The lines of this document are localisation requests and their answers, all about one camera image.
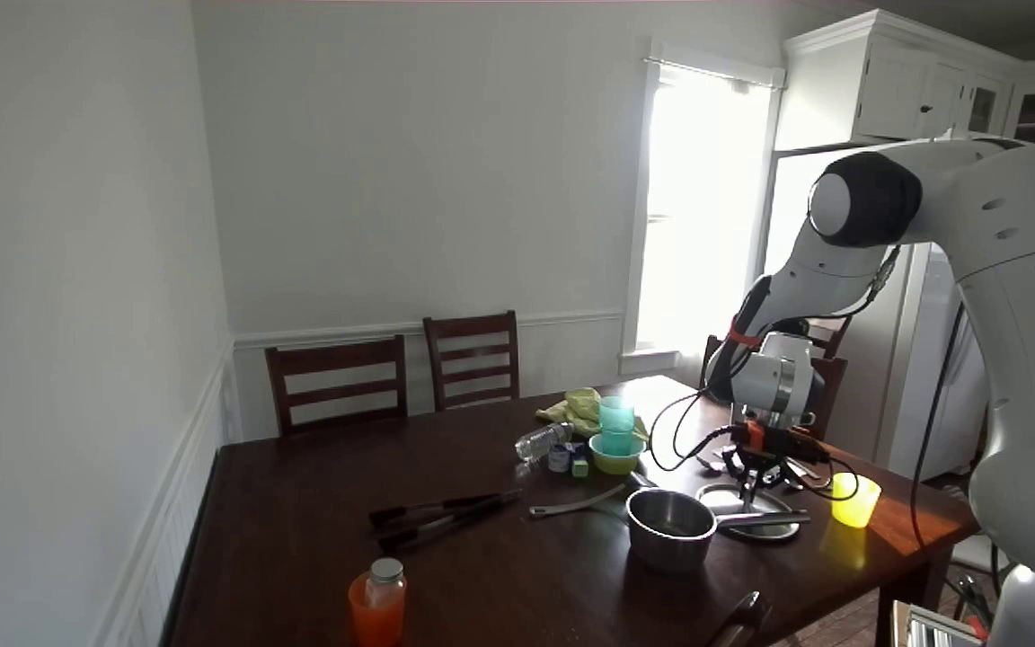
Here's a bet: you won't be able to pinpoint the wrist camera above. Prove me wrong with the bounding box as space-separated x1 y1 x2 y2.
787 430 832 465

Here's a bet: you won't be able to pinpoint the yellow-green cloth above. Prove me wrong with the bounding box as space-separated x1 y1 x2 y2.
535 387 650 442

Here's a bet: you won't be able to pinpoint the silver lid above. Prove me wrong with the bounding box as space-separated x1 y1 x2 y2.
695 482 802 542

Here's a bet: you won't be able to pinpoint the black tongs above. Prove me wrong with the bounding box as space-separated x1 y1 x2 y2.
368 489 524 554

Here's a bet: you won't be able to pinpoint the dark wooden chair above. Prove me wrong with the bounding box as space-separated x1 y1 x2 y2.
423 311 521 413
706 590 773 647
702 315 852 442
265 335 410 439

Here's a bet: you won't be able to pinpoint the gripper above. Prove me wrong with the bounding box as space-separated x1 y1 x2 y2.
721 421 795 493

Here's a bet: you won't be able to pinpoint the yellow plastic cup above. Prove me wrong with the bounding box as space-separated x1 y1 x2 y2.
831 473 882 528

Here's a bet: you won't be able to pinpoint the stack of teal cups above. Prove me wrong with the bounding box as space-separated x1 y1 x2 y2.
598 396 637 456

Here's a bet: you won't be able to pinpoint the green bowl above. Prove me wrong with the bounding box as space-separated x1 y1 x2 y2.
588 434 647 476

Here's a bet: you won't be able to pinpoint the small bottle with silver cap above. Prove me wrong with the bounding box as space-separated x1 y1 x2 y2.
365 558 408 614

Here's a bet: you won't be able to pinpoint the clear plastic water bottle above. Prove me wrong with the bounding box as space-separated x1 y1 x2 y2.
515 422 575 464

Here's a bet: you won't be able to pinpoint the white wall cabinet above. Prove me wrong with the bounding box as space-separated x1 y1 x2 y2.
774 9 1035 155

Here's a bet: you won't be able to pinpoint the orange plastic cup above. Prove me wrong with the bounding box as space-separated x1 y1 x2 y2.
348 572 407 647

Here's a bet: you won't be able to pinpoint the silver pot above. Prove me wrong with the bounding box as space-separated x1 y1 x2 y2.
625 488 812 574

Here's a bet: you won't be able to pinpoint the window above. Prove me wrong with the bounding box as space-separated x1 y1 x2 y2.
619 39 787 376

